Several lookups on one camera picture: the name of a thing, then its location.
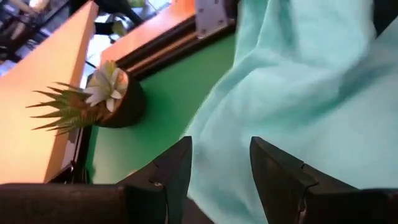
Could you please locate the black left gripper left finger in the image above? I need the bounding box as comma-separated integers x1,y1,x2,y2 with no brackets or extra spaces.
0,136,193,224

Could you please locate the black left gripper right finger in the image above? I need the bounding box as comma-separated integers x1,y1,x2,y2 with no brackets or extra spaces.
249,136,398,224

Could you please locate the light blue garment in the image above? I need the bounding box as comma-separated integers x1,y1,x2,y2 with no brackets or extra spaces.
183,0,398,224

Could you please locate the small potted succulent plant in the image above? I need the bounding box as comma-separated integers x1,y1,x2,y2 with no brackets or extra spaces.
26,60,147,137

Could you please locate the light wood table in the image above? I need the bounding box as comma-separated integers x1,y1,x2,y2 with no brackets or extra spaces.
0,0,100,184

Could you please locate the butcher-block table side board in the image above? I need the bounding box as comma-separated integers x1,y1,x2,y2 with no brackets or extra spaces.
99,0,200,65

